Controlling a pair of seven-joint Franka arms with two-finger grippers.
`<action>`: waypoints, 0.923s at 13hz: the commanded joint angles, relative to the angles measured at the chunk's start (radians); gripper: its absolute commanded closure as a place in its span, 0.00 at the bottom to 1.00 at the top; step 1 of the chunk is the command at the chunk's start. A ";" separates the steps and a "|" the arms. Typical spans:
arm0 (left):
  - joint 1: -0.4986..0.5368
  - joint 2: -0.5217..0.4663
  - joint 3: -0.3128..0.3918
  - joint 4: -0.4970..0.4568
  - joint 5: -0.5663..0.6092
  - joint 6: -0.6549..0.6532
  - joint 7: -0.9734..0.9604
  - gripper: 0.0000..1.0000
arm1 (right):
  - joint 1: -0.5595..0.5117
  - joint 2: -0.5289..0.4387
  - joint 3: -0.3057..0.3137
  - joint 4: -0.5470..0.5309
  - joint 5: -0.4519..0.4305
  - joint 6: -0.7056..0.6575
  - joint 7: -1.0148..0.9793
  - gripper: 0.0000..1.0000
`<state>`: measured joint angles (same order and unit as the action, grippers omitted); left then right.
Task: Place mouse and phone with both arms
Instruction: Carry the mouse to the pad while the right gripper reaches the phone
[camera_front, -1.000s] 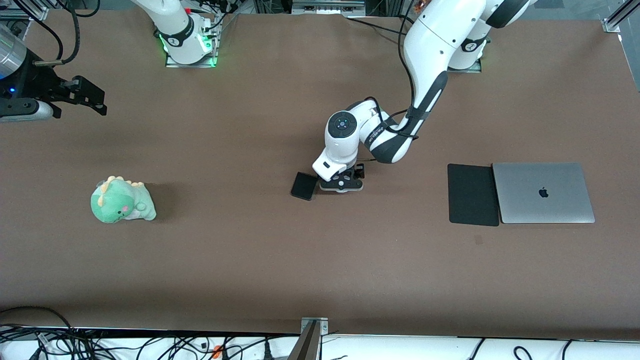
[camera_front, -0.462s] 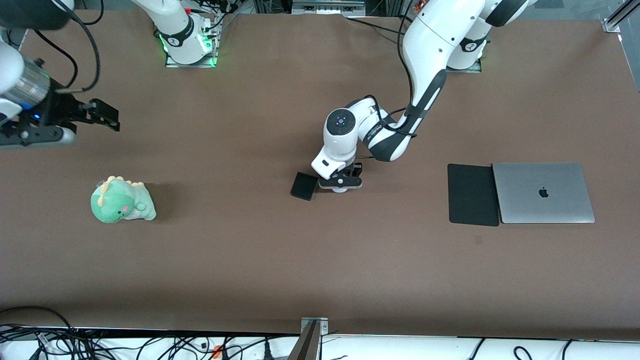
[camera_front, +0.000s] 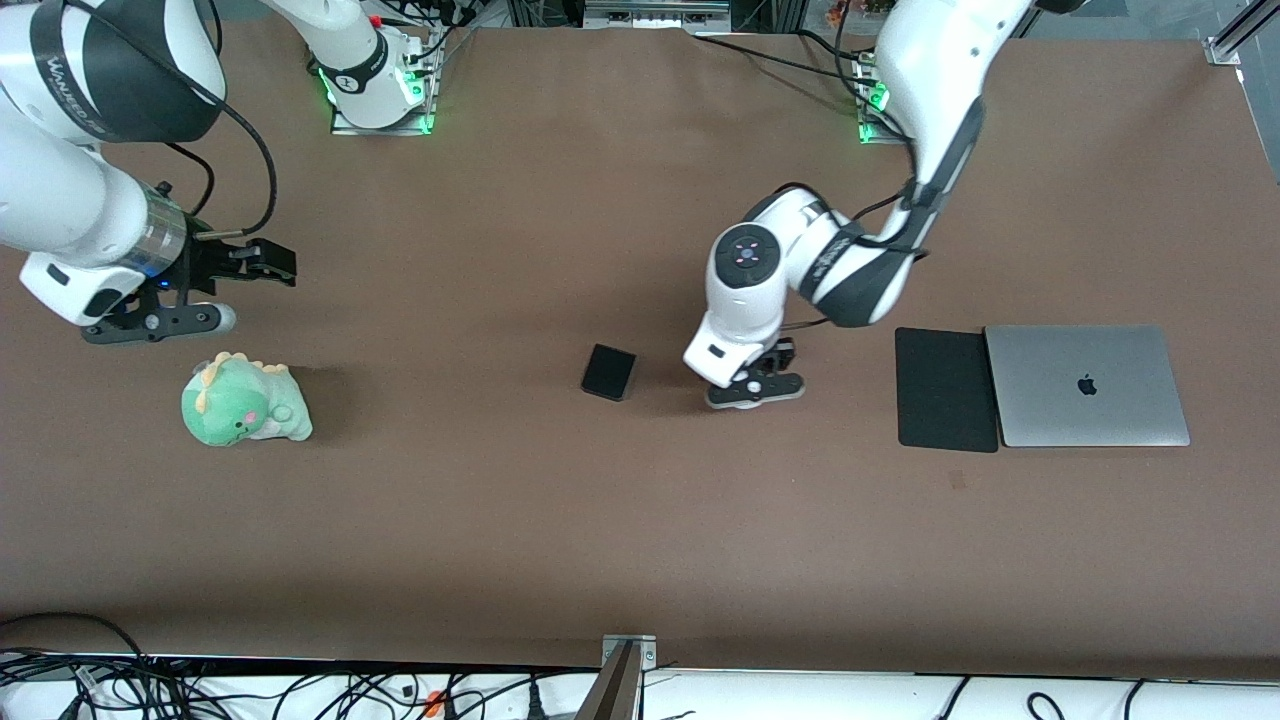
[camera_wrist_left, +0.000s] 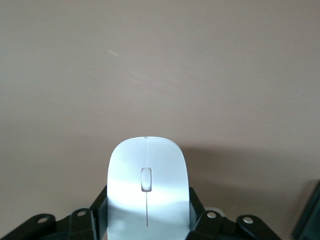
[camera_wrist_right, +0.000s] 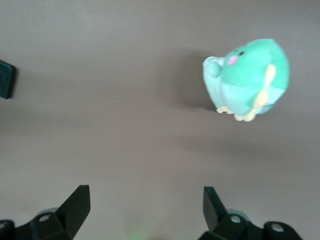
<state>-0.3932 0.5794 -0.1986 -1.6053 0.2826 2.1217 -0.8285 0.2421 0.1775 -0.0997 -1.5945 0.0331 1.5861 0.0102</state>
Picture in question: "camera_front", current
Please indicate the black mouse pad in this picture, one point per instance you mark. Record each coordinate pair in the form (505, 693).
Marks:
(940, 390)

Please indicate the silver laptop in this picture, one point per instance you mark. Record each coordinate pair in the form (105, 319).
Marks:
(1085, 385)

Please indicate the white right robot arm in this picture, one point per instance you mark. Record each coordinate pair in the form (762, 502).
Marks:
(60, 190)

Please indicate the metal table edge bracket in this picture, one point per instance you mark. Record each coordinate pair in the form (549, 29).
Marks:
(645, 650)

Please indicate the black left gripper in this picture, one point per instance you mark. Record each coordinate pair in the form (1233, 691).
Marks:
(781, 353)

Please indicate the dark aluminium beam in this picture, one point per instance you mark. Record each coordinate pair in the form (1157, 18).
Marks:
(612, 690)

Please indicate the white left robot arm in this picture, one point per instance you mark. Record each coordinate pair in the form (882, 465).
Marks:
(930, 70)

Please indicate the small black square box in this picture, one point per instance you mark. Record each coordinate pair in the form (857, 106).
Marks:
(609, 372)

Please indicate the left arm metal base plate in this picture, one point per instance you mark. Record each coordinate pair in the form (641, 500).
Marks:
(868, 135)

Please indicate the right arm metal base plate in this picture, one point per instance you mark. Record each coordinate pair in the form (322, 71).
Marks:
(425, 100)

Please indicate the green dinosaur plush toy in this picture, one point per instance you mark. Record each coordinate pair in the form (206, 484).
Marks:
(240, 405)

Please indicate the orange plug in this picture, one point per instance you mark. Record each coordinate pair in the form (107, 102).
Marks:
(432, 703)

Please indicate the grey socket strip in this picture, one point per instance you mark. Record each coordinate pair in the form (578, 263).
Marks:
(655, 14)

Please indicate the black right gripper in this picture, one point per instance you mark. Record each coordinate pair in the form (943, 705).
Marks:
(206, 263)

